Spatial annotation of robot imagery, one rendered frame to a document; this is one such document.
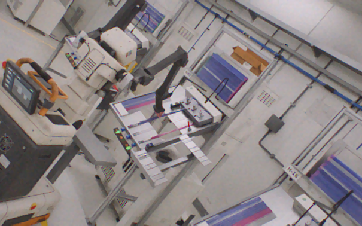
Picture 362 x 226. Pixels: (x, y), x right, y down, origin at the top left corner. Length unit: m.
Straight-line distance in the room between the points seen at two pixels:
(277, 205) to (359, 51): 2.48
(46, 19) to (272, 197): 5.60
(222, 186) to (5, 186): 3.05
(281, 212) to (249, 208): 0.21
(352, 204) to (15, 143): 1.93
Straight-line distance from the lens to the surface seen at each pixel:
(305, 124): 4.54
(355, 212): 2.56
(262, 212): 2.63
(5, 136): 2.30
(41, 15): 7.35
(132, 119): 3.29
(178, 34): 4.40
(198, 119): 3.18
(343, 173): 2.62
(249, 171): 4.68
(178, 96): 3.54
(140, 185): 3.35
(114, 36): 2.48
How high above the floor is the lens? 1.63
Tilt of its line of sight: 10 degrees down
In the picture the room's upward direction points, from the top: 39 degrees clockwise
